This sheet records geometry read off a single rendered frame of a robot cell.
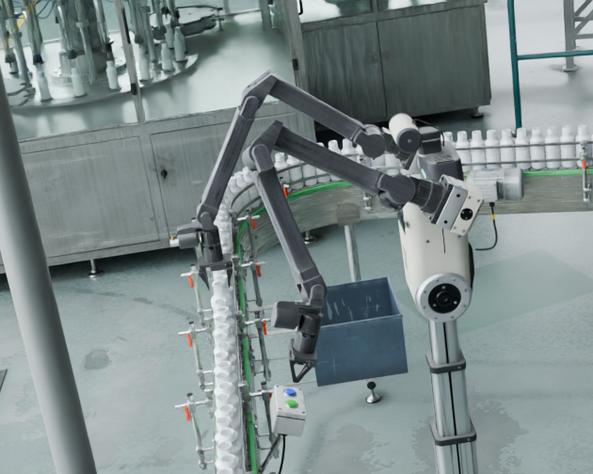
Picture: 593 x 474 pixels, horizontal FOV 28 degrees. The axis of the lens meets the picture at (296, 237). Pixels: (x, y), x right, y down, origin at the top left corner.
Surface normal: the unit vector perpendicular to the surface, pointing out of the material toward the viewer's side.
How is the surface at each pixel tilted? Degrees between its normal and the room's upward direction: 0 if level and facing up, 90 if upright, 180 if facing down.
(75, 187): 90
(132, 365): 0
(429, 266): 101
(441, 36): 90
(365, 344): 90
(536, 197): 90
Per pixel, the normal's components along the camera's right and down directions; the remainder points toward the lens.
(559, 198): -0.24, 0.40
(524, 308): -0.14, -0.91
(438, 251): 0.10, 0.54
